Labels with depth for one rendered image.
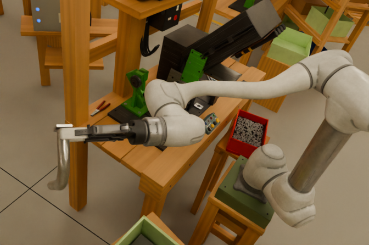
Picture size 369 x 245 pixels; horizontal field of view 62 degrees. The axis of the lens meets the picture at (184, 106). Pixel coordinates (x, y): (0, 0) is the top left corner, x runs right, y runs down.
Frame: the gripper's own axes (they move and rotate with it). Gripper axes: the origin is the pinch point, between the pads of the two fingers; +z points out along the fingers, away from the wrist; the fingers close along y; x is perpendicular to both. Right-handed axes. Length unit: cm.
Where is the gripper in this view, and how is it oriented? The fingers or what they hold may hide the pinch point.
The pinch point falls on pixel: (72, 134)
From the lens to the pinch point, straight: 88.7
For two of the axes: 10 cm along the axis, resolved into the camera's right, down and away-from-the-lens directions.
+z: -8.7, 0.0, -5.0
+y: 4.8, -3.0, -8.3
